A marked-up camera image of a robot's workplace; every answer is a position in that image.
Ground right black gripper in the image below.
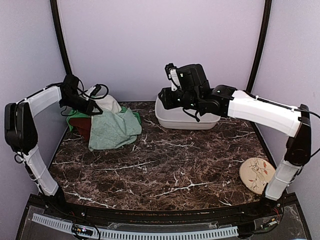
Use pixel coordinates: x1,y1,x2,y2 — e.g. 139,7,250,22
158,86,201,111

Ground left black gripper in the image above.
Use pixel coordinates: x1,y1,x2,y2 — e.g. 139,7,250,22
60,93,103,116

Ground mint green panda towel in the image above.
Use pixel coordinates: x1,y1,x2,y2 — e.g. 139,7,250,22
88,107,142,151

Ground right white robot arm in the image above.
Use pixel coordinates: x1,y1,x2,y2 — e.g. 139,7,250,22
157,85,313,217

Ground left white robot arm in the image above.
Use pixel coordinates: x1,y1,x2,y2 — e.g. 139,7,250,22
4,74,106,197

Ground cream white towel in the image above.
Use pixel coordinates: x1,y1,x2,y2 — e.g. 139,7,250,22
83,84,121,113

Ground white plastic basin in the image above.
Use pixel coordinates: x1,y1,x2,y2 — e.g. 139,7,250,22
155,98,221,130

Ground dark red towel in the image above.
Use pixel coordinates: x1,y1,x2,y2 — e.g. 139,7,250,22
68,117,92,142

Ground bright green towel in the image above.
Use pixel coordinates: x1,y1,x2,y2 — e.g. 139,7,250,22
66,106,142,132

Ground round floral coaster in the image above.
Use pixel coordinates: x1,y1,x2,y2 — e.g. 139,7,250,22
239,157,276,195

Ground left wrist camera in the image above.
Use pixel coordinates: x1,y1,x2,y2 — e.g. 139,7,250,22
84,84,102,98

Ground left black frame post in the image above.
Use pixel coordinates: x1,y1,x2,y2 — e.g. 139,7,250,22
49,0,73,75

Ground black frame post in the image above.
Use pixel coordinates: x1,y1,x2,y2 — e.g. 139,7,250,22
49,0,73,75
246,0,273,93

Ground white slotted cable duct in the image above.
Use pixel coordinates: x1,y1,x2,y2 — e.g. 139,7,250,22
31,213,239,240

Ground right black frame post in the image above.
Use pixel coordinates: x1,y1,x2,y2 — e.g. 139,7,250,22
246,0,273,93

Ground black front rail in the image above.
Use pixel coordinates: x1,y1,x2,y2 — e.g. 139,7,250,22
24,193,298,226

